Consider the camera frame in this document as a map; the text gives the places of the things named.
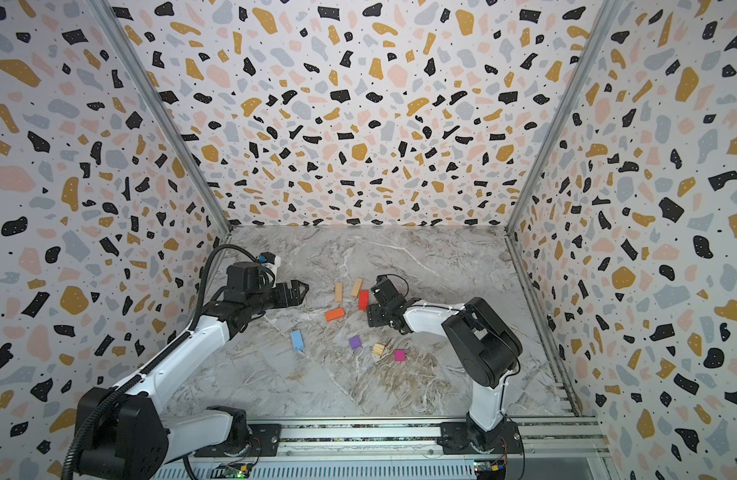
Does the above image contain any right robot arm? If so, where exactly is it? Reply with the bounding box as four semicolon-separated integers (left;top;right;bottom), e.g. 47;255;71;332
366;274;523;453

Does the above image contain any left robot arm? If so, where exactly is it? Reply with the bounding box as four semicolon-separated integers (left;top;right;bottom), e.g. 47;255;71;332
60;257;310;479

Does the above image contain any red block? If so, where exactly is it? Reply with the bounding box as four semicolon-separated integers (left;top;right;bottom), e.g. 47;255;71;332
358;290;371;311

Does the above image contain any light blue block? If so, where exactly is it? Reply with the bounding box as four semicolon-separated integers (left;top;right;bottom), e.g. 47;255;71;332
290;330;304;352

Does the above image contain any orange-red block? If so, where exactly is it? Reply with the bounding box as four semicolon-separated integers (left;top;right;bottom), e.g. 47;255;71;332
324;307;346;322

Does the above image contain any purple cube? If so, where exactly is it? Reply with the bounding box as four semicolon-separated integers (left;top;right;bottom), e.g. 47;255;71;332
348;335;362;349

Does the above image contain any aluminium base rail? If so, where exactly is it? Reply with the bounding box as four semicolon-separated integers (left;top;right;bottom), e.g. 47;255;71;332
100;416;616;480

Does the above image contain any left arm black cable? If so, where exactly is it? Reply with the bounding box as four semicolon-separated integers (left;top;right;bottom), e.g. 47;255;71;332
61;243;274;480

